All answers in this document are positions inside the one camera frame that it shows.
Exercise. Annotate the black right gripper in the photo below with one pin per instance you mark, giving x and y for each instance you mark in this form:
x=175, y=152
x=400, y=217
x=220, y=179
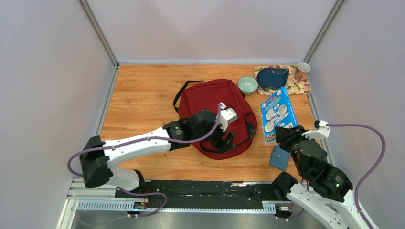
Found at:
x=285, y=136

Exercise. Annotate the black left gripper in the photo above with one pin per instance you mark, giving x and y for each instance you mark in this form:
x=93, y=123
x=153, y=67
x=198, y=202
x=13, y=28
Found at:
x=223, y=146

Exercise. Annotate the red student backpack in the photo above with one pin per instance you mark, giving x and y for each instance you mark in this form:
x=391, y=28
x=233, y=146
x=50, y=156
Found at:
x=195, y=96

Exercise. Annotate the blue puzzle box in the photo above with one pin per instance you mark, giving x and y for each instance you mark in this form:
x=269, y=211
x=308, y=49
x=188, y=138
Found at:
x=277, y=111

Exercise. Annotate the floral rectangular tray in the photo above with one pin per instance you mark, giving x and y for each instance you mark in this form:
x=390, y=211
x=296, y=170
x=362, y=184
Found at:
x=292, y=86

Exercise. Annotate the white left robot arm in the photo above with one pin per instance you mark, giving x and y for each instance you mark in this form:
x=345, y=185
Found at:
x=100, y=160

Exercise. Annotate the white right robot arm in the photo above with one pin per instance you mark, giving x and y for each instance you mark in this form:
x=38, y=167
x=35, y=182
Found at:
x=328, y=181

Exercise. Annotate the teal blue wallet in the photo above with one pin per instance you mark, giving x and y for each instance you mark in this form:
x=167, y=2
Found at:
x=279, y=158

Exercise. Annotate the pale blue ceramic bowl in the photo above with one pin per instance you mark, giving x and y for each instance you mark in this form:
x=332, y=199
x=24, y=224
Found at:
x=247, y=85

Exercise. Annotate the pink mug white inside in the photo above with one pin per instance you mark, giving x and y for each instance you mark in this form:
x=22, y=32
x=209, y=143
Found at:
x=301, y=71

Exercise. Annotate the dark blue pencil pouch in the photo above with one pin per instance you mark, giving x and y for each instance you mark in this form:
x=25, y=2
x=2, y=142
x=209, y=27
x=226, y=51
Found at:
x=272, y=77

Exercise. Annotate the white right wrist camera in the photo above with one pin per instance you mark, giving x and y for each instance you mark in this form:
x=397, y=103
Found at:
x=320, y=131

